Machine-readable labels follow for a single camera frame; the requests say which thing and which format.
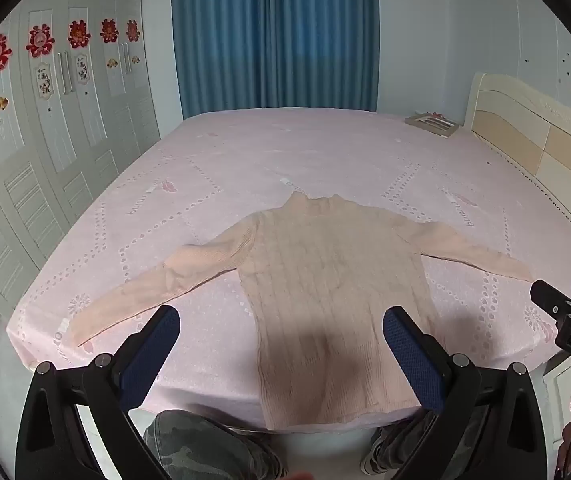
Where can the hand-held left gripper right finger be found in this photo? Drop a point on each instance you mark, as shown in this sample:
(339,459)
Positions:
(410,355)

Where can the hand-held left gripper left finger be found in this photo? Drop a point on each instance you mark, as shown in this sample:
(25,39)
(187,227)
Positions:
(153,350)

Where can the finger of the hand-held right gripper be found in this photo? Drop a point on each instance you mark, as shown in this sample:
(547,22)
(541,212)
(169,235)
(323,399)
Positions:
(553,302)

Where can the beige knit sweater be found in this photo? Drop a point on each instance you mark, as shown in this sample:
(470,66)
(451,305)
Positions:
(325,285)

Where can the white nightstand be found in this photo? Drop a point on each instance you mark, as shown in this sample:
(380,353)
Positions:
(563,385)

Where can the person's left leg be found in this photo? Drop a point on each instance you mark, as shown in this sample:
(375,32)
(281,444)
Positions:
(200,445)

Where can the cream wooden headboard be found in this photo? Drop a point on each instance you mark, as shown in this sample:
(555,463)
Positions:
(525,135)

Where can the white wardrobe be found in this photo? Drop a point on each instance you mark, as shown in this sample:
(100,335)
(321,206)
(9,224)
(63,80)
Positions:
(25,185)

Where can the bed with pink sheet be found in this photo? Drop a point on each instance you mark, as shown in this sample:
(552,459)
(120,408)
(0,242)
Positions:
(265,160)

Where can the blue curtain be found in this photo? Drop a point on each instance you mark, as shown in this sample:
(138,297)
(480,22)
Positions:
(275,35)

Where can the flat picture frame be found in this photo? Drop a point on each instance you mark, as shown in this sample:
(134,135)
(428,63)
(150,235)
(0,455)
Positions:
(433,122)

